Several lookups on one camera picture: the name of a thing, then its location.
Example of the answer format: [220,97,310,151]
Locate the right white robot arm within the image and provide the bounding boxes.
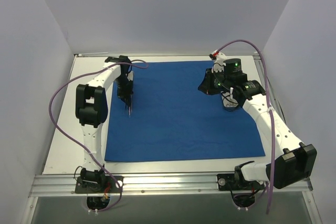
[198,57,317,189]

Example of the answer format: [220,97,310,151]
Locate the metal instrument tray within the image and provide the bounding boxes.
[221,92,239,112]

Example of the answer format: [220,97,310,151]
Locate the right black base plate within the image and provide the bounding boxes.
[216,173,265,192]

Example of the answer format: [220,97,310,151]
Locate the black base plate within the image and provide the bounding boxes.
[74,168,120,194]
[216,173,265,192]

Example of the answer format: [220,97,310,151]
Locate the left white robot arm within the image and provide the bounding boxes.
[75,56,134,192]

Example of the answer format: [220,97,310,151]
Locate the blue surgical cloth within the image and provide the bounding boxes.
[104,61,265,163]

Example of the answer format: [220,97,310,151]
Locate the front aluminium rail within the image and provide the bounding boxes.
[28,169,313,198]

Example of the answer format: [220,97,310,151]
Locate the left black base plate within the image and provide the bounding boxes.
[74,168,120,194]

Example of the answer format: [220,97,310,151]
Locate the surgical scissors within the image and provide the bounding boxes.
[225,102,238,110]

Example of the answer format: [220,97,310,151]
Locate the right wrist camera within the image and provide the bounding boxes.
[209,51,228,65]

